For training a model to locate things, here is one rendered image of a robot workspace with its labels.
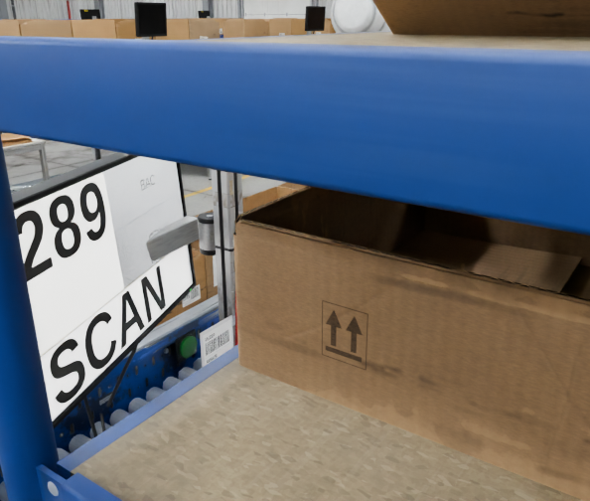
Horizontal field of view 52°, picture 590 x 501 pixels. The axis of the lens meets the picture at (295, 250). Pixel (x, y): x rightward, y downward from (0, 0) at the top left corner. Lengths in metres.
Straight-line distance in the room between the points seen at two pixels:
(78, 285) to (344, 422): 0.59
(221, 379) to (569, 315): 0.21
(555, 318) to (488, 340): 0.03
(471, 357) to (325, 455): 0.09
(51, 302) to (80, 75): 0.65
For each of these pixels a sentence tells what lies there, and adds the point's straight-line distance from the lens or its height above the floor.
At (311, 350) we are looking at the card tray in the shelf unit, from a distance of 0.36.
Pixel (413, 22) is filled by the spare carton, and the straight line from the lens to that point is 0.42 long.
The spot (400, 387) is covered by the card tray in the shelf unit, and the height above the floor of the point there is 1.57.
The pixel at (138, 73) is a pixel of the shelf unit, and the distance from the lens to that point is 0.18.
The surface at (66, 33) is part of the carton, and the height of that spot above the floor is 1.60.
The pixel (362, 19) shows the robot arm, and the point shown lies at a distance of 1.41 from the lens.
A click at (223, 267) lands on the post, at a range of 1.10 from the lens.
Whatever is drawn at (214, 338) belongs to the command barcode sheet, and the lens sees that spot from 1.09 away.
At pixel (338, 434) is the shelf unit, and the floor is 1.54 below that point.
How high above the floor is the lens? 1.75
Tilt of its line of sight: 21 degrees down
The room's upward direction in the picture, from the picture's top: straight up
